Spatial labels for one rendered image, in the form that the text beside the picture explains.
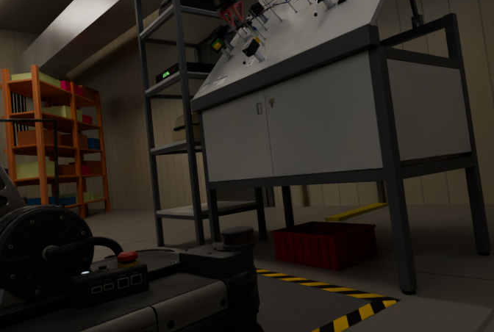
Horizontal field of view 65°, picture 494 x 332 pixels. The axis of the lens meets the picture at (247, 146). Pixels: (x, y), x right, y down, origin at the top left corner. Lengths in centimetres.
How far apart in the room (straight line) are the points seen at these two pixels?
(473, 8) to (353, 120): 226
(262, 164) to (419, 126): 69
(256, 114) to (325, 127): 41
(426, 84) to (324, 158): 46
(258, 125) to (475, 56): 210
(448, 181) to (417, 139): 204
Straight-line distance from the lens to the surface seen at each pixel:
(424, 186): 355
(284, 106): 164
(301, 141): 157
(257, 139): 178
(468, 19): 352
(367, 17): 140
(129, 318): 68
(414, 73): 152
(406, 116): 142
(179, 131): 240
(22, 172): 565
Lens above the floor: 44
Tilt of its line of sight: 3 degrees up
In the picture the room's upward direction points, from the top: 6 degrees counter-clockwise
